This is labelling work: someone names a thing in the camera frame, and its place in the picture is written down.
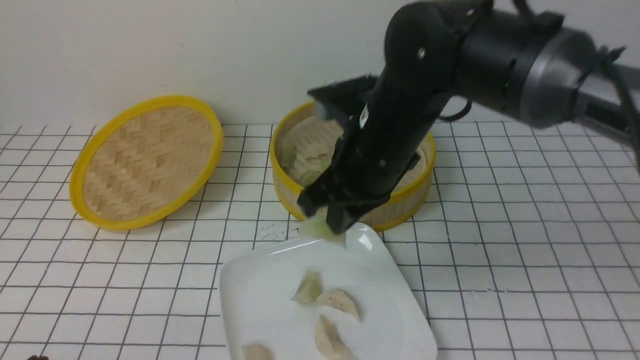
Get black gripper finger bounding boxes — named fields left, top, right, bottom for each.
left=297, top=181, right=330, bottom=218
left=326, top=199, right=371, bottom=235

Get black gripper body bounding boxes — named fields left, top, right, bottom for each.
left=321, top=75, right=451, bottom=211

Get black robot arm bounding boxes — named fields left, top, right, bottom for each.
left=296, top=0, right=639, bottom=234

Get white speckled dumpling on plate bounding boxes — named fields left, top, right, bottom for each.
left=315, top=288, right=361, bottom=322

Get green dumpling on plate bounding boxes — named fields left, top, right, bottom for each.
left=291, top=269, right=323, bottom=305

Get white square plate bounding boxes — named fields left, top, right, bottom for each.
left=219, top=223, right=438, bottom=360

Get white dumpling plate bottom centre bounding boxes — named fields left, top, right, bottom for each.
left=314, top=314, right=352, bottom=360

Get white dumpling plate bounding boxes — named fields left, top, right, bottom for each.
left=242, top=342, right=274, bottom=360
left=314, top=314, right=352, bottom=360

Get white dumpling plate bottom left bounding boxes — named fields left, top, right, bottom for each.
left=242, top=342, right=274, bottom=360

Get white dumpling in steamer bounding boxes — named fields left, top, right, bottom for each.
left=301, top=142, right=334, bottom=161

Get yellow rimmed bamboo steamer basket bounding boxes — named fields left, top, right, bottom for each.
left=269, top=102, right=436, bottom=232

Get yellow rimmed bamboo steamer lid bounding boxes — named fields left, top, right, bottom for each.
left=69, top=95, right=224, bottom=231

